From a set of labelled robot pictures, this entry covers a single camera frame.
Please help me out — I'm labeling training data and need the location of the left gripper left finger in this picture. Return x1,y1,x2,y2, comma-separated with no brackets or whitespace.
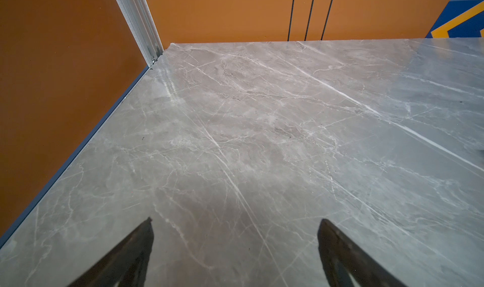
70,218,155,286

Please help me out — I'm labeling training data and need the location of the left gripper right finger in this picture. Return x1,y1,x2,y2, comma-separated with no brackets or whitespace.
317,218,404,286

